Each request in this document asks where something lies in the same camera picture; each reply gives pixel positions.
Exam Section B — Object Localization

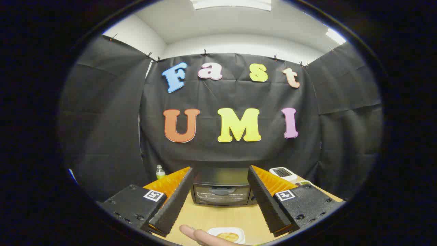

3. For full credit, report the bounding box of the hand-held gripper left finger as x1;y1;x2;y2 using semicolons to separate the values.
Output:
99;166;195;238

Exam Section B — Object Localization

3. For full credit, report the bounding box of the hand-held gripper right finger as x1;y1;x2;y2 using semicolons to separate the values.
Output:
247;165;345;238

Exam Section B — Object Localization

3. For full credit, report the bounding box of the black toaster oven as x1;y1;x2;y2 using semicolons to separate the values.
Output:
190;167;258;206

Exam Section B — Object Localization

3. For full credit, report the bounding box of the round golden bread bun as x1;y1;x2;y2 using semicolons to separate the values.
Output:
217;232;239;242

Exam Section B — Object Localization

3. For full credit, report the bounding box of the white toaster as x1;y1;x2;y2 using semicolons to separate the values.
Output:
269;167;298;182

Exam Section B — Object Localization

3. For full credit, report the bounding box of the white square plate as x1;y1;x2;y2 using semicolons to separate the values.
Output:
207;227;245;245

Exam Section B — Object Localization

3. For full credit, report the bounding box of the narrow ceiling light panel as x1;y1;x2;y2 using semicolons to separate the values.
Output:
325;28;347;45

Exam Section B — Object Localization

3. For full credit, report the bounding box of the wide ceiling light panel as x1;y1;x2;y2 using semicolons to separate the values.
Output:
190;0;272;11

